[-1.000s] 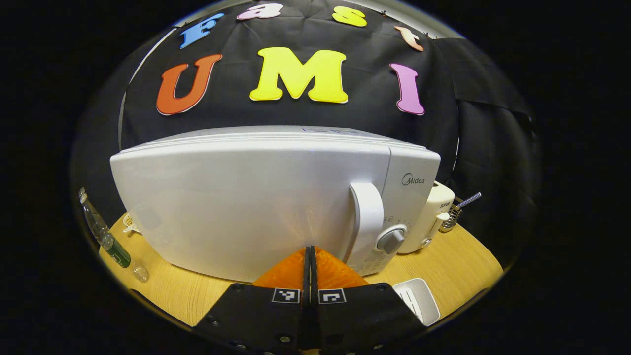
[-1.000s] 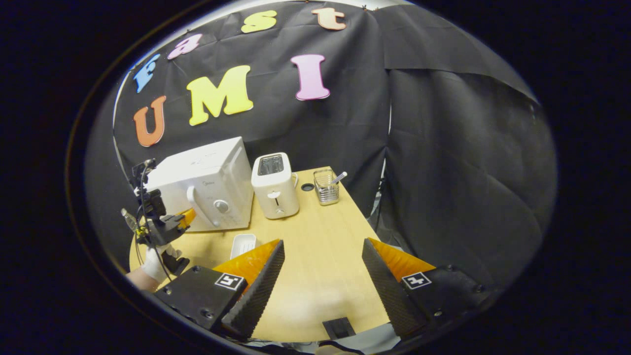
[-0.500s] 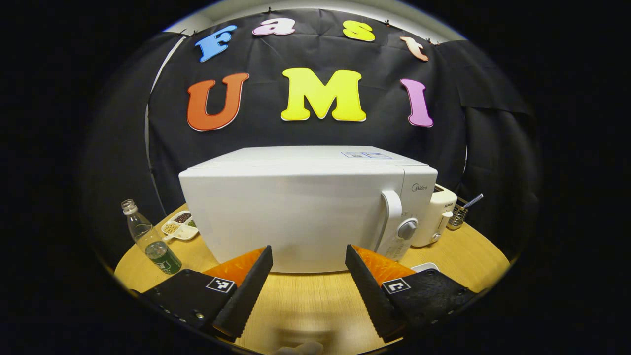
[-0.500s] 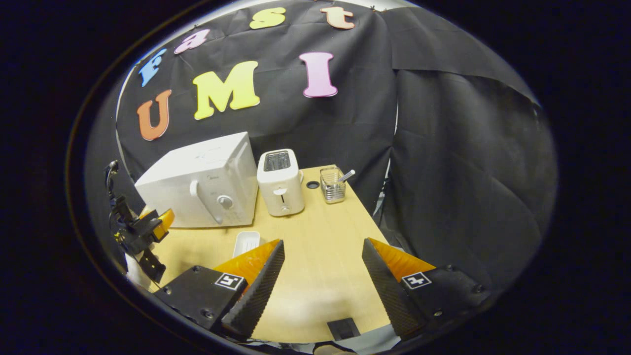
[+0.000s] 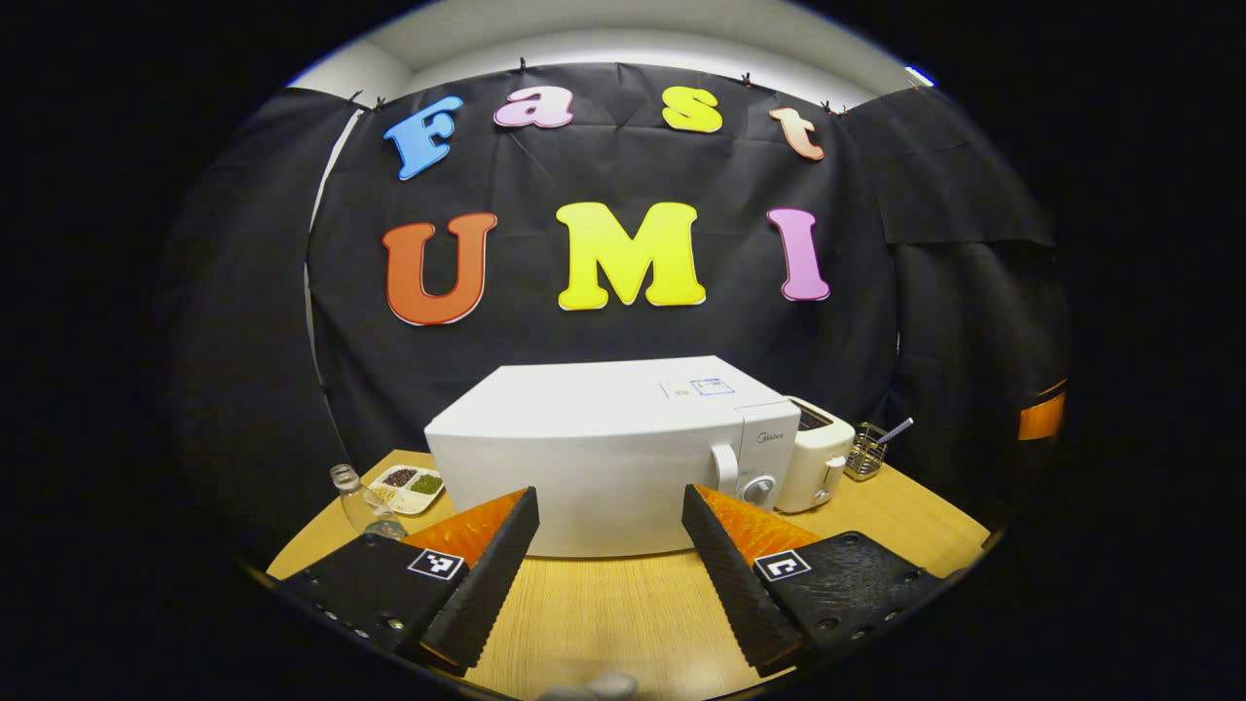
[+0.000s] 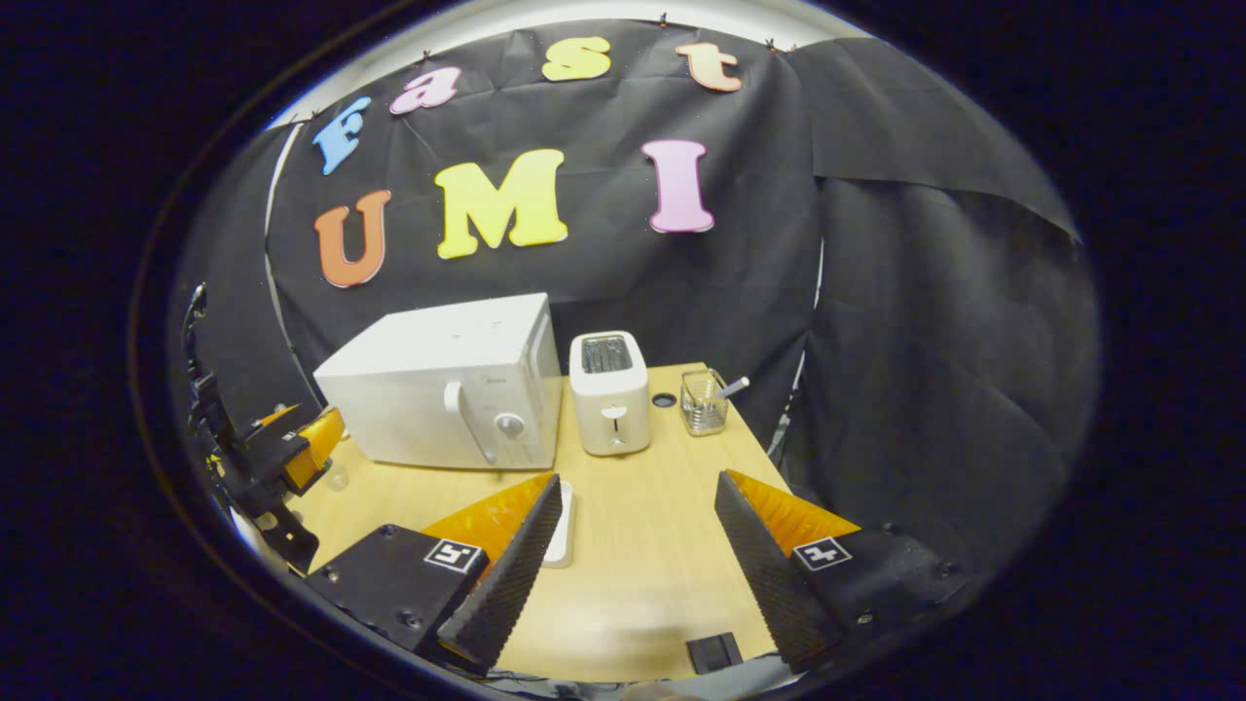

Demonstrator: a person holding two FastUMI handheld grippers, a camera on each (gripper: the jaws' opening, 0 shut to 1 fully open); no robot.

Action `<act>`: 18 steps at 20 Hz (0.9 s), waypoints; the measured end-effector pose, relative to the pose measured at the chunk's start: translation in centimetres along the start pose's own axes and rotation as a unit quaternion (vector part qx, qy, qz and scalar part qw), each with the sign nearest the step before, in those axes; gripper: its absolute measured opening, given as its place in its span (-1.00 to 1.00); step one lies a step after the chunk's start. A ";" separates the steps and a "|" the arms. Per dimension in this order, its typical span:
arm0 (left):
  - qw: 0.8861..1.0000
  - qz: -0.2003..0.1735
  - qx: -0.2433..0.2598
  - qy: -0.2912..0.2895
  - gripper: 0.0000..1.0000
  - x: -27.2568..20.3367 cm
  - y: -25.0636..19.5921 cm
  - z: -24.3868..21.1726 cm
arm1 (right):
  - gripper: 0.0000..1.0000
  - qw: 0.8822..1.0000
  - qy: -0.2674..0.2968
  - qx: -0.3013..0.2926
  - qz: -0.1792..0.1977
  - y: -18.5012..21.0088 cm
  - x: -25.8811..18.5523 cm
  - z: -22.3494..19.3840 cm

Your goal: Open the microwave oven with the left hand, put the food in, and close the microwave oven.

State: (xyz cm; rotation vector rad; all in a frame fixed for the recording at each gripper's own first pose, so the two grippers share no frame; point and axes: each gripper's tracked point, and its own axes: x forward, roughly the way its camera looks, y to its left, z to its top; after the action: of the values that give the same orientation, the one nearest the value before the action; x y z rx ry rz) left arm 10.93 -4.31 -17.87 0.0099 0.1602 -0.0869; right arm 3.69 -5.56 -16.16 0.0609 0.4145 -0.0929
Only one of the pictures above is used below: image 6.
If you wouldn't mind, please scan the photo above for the wire utensil holder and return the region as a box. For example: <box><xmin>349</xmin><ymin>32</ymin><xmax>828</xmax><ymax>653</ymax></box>
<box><xmin>678</xmin><ymin>367</ymin><xmax>731</xmax><ymax>438</ymax></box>

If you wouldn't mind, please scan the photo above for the white toaster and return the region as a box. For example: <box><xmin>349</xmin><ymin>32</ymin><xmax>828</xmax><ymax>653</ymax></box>
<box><xmin>568</xmin><ymin>330</ymin><xmax>652</xmax><ymax>458</ymax></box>

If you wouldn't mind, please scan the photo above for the white microwave oven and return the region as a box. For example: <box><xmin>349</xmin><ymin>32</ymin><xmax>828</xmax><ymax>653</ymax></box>
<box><xmin>312</xmin><ymin>292</ymin><xmax>565</xmax><ymax>472</ymax></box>

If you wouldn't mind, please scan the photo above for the white rectangular tray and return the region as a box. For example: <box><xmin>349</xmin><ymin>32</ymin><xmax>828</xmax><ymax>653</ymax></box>
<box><xmin>542</xmin><ymin>479</ymin><xmax>576</xmax><ymax>570</ymax></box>

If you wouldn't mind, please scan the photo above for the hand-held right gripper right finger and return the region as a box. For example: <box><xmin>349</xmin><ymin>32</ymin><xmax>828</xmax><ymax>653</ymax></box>
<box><xmin>714</xmin><ymin>468</ymin><xmax>977</xmax><ymax>675</ymax></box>

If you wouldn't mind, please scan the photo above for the small black box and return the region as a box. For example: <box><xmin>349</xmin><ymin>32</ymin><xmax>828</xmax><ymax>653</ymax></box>
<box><xmin>685</xmin><ymin>632</ymin><xmax>744</xmax><ymax>676</ymax></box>

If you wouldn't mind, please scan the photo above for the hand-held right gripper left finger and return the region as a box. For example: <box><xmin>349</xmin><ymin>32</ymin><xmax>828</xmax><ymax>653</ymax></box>
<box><xmin>305</xmin><ymin>473</ymin><xmax>566</xmax><ymax>680</ymax></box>

